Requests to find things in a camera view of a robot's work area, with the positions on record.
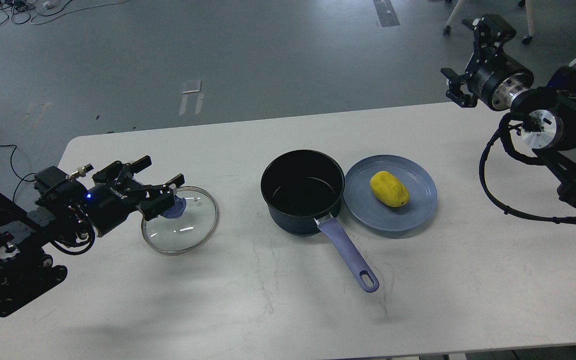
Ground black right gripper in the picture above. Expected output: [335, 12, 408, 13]
[440, 14, 535, 112]

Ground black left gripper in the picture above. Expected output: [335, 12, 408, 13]
[82, 155, 186, 237]

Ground glass lid purple knob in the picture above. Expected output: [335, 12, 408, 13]
[141, 186, 219, 256]

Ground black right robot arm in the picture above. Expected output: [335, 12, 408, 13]
[441, 14, 576, 224]

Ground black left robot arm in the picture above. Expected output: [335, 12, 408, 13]
[0, 155, 185, 318]

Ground white chair leg with caster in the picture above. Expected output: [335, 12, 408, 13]
[443, 0, 536, 46]

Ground blue plate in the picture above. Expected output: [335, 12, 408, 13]
[343, 154, 438, 233]

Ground dark blue saucepan purple handle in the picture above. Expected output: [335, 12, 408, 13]
[260, 149, 380, 293]

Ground tangled cables on floor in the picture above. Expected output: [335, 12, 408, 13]
[0, 0, 129, 31]

